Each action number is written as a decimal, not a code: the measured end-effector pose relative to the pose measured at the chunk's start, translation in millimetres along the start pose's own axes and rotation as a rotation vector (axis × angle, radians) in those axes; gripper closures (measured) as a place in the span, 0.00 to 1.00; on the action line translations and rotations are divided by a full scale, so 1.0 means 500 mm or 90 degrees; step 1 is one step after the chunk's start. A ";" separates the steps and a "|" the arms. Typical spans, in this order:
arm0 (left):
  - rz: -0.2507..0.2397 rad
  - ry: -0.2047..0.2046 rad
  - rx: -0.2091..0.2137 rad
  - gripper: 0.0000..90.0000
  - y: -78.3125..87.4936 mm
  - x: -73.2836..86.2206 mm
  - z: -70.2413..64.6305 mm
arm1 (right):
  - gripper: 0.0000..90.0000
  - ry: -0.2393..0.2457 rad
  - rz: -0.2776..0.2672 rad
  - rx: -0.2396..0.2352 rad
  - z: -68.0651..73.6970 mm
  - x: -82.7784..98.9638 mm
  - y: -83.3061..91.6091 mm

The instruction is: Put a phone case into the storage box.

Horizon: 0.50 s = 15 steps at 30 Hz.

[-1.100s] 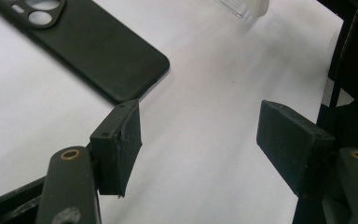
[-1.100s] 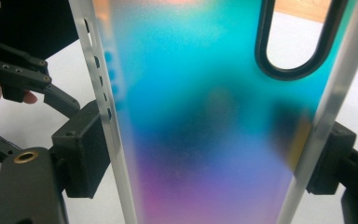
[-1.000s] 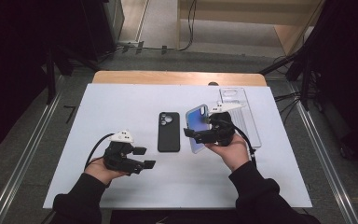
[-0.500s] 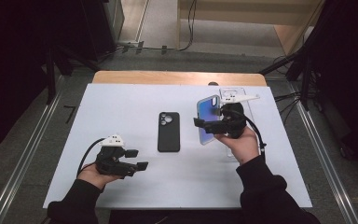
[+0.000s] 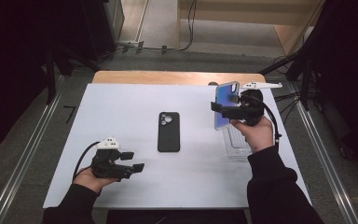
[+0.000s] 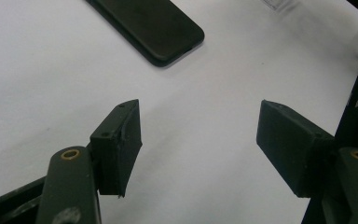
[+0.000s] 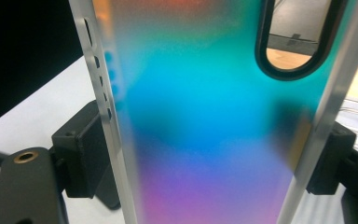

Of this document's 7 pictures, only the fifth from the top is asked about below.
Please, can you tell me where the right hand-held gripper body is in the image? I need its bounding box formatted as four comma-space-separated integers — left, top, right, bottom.
222, 81, 283, 127

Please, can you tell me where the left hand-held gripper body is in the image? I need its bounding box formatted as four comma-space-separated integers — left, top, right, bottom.
91, 136, 123, 180

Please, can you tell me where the pink phone case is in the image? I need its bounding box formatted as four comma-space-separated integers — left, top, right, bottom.
213, 80, 241, 132

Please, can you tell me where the clear plastic tray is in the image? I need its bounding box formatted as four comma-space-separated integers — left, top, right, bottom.
222, 122, 254, 160

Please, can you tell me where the black phone case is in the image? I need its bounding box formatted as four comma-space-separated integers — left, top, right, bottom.
157, 111, 181, 153

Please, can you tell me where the person's left hand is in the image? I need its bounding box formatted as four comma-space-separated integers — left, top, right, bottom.
73, 167, 119, 194

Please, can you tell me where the person's right hand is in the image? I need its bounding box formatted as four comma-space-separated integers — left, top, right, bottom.
230, 116, 277, 154

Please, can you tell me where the wooden table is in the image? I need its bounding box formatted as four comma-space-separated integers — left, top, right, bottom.
91, 70, 268, 88

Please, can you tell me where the white board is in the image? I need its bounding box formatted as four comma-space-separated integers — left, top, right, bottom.
42, 82, 313, 210

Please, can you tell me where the black metal stand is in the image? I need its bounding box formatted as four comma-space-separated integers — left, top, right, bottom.
258, 46, 313, 112
44, 42, 102, 105

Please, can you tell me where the light wooden shelf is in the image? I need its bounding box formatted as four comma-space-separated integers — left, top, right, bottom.
176, 0, 326, 56

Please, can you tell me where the dark curtain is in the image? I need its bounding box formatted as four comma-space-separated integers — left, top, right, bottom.
0, 0, 87, 158
309, 0, 358, 170

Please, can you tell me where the black cabinet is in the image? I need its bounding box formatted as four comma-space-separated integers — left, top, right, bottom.
80, 0, 126, 63

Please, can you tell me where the left hand-held gripper black cable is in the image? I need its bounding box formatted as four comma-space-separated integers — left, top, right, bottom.
72, 141, 103, 184

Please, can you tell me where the hand-held gripper black cable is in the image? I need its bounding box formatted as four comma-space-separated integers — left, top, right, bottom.
72, 141, 103, 184
254, 95, 282, 143

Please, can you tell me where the right hand-held gripper black cable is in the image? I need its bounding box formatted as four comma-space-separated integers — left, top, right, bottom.
254, 95, 282, 143

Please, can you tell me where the bundle of black floor cables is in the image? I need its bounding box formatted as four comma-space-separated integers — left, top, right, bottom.
272, 91, 303, 126

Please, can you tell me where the metal floor rail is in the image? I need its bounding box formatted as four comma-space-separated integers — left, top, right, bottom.
287, 81, 358, 224
0, 75, 63, 224

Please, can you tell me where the black hanging cable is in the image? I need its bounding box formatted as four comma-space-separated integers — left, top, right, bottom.
179, 0, 199, 52

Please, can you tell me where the taped black floor cable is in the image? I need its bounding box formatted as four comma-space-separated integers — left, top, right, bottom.
115, 40, 182, 56

